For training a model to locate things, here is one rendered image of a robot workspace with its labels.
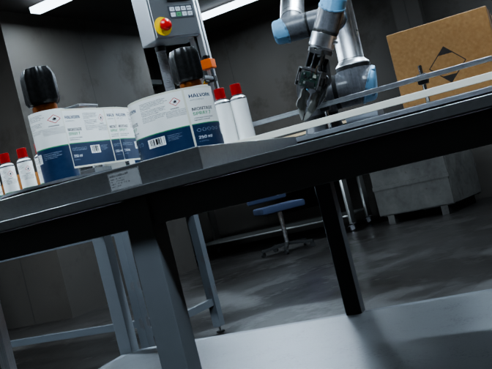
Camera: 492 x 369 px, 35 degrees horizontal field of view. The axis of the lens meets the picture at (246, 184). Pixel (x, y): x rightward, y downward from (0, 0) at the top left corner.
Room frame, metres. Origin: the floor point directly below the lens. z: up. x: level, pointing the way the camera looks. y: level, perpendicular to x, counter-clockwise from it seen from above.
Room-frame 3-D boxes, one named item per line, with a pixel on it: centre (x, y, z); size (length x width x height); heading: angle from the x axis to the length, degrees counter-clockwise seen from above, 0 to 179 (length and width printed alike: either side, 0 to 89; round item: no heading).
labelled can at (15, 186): (2.66, 0.78, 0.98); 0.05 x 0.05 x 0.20
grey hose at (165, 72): (2.52, 0.17, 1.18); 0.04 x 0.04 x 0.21
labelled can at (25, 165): (2.63, 0.71, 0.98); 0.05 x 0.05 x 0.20
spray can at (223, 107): (2.35, 0.01, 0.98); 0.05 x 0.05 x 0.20
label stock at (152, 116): (1.82, 0.13, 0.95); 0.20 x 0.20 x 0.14
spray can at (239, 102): (2.34, -0.04, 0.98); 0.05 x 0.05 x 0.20
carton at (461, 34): (2.41, -0.71, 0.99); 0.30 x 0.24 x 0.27; 68
